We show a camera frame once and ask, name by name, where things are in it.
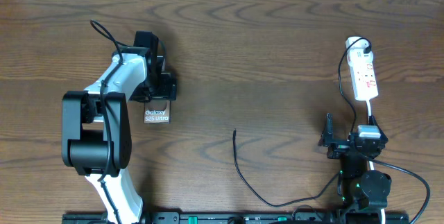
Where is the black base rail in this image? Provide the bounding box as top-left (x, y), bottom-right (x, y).
top-left (61, 211), bottom-right (409, 224)

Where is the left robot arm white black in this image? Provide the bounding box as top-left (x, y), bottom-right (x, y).
top-left (61, 31), bottom-right (177, 223)

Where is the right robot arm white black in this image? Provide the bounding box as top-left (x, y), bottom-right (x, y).
top-left (318, 114), bottom-right (391, 223)

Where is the white power strip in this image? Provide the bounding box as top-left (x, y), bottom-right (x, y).
top-left (345, 36), bottom-right (378, 101)

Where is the black charger cable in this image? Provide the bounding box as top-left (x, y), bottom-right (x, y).
top-left (232, 37), bottom-right (373, 208)

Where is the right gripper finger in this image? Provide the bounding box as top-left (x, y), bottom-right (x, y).
top-left (323, 113), bottom-right (334, 141)
top-left (369, 115), bottom-right (382, 134)

